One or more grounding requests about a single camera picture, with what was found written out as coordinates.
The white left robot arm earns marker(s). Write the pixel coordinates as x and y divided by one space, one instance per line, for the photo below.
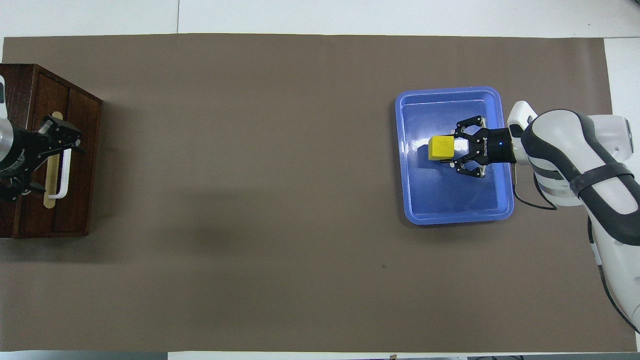
4 135

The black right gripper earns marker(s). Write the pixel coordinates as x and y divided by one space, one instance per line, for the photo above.
495 146

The yellow cube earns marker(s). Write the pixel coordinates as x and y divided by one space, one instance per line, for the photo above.
441 148

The blue plastic tray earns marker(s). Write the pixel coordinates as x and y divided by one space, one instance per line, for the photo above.
440 200

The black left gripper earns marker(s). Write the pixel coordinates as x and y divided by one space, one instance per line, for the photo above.
20 147

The brown table mat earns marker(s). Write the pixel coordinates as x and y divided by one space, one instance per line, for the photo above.
250 175

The dark wooden cabinet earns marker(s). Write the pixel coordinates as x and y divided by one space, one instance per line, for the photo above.
7 220

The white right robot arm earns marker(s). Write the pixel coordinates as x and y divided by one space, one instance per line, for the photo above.
565 145

